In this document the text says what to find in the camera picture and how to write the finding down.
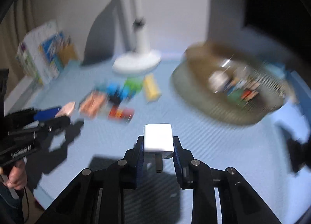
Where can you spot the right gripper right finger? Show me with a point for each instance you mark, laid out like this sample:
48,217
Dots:
182,160

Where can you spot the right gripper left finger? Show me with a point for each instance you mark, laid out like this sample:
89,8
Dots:
133,170

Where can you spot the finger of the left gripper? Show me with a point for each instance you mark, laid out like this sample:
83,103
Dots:
27,116
52,124

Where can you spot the pink object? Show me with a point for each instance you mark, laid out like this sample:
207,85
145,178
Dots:
66,110

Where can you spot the white charger plug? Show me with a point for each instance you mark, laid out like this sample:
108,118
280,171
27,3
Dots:
158,143

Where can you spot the red small box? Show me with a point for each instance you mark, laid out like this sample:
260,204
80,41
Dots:
122,114

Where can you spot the yellow rectangular block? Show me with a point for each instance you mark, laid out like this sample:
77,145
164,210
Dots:
151,88

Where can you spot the green toy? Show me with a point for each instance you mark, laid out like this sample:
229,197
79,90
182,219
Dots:
133,84

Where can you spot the blue utility knife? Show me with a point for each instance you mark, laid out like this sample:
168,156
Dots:
114,90

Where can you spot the person left hand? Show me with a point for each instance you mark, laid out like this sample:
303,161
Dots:
17,179

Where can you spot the light blue textured mat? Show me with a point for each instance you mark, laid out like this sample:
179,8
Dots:
258,152

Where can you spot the stack of books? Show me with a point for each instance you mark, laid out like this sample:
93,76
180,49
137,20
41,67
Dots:
38,52

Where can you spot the brown pen holder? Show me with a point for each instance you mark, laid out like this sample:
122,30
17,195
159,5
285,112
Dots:
67,54

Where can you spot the amber glass bowl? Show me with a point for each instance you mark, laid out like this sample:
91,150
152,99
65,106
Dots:
229,85

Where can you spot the white desk lamp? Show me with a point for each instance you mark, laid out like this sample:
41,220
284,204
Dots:
142,58

